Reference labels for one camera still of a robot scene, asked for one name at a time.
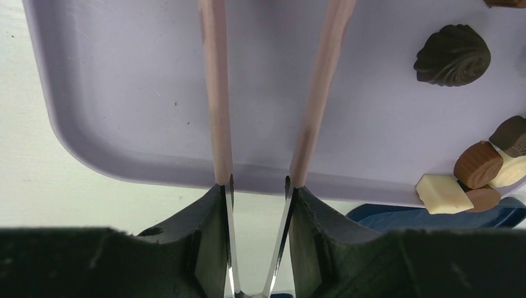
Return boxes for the lilac tray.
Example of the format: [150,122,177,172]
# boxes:
[24,1,525,207]

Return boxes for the brown leaf chocolate lower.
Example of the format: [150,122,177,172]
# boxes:
[453,141,504,189]

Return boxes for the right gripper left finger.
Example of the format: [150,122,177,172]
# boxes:
[1,186,227,297]

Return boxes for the pink handled tongs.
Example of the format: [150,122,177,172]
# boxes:
[198,1,355,297]

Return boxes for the dark shell chocolate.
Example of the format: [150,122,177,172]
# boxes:
[413,24,491,87]

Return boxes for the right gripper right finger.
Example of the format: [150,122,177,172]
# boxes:
[289,187,525,297]

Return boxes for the dark small chocolate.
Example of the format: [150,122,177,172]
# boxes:
[489,115,525,158]

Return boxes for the dark fluted chocolate upper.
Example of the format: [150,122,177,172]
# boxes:
[484,0,525,9]

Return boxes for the white swirl chocolate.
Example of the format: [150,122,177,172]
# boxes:
[488,145,525,188]

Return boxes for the white cube chocolate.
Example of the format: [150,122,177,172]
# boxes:
[415,174,474,215]

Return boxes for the brown oval chocolate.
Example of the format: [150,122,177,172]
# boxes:
[465,185,501,213]

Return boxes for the dark blue box lid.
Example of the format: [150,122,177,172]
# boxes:
[346,197,525,233]

